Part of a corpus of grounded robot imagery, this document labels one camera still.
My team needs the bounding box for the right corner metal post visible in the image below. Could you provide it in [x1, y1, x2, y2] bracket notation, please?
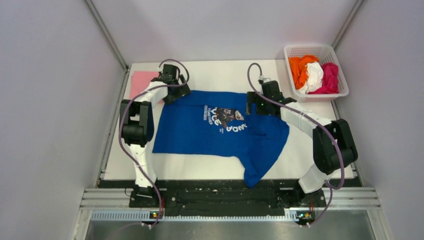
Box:
[331, 0, 367, 49]

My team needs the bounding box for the white plastic basket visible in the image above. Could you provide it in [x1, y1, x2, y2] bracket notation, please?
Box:
[284, 43, 349, 102]

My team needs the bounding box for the magenta t shirt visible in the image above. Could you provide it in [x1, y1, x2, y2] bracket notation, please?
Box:
[308, 62, 339, 95]

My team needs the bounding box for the folded pink t shirt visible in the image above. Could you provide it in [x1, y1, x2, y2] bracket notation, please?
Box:
[129, 71, 159, 99]

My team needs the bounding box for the orange t shirt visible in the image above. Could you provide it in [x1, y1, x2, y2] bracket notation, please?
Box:
[288, 55, 319, 90]

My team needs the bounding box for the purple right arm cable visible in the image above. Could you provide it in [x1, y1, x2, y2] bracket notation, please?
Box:
[247, 62, 346, 228]

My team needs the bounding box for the white t shirt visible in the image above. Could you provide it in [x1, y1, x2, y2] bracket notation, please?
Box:
[297, 61, 324, 94]

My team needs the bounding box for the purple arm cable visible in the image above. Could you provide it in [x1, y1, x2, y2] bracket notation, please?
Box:
[247, 62, 346, 228]
[118, 58, 190, 229]

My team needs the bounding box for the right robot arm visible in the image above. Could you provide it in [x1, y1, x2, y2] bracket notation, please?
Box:
[246, 78, 358, 208]

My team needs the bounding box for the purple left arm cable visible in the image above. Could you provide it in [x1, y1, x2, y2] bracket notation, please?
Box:
[118, 58, 190, 229]

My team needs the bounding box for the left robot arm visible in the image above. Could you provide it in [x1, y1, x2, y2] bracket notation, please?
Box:
[118, 63, 191, 209]

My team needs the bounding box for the white slotted cable duct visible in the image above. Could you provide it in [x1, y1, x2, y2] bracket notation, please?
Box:
[91, 210, 312, 222]

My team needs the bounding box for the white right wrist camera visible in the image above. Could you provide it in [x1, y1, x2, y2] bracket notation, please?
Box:
[258, 75, 272, 84]

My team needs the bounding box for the blue t shirt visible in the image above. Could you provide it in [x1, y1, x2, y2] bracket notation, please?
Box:
[152, 90, 290, 188]

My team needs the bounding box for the corner metal post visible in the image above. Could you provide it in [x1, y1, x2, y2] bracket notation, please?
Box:
[331, 0, 367, 49]
[83, 0, 129, 72]

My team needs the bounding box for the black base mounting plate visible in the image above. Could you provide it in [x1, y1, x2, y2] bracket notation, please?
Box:
[99, 178, 362, 219]

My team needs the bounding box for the left corner metal post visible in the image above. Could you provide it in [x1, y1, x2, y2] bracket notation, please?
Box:
[83, 0, 129, 72]

